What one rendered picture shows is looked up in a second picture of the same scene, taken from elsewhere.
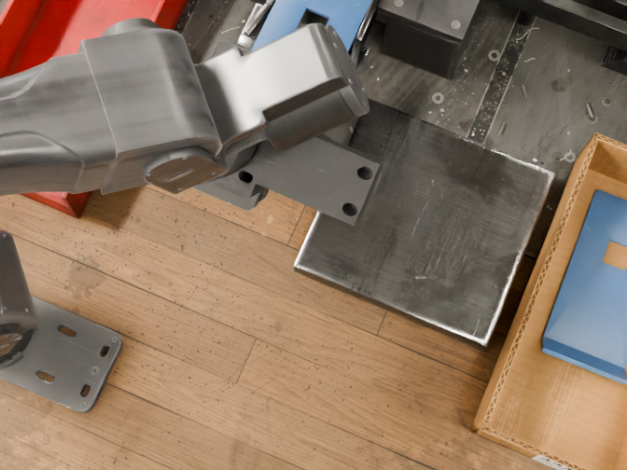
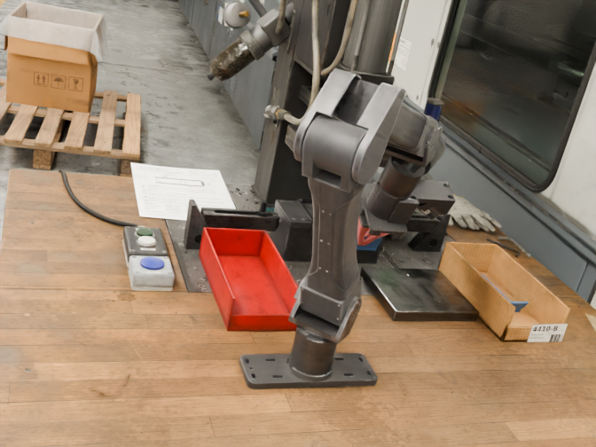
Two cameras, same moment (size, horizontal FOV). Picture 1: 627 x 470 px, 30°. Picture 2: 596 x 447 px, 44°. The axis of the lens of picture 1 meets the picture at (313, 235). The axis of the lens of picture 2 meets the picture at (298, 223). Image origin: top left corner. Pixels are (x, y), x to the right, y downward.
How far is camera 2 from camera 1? 1.09 m
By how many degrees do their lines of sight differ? 57
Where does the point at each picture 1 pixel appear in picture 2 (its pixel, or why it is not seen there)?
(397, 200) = (404, 286)
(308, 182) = (433, 192)
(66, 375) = (356, 371)
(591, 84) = (417, 255)
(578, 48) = (402, 248)
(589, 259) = not seen: hidden behind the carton
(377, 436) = (478, 353)
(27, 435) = (362, 400)
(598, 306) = not seen: hidden behind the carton
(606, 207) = not seen: hidden behind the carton
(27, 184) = (411, 132)
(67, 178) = (419, 130)
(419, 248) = (427, 295)
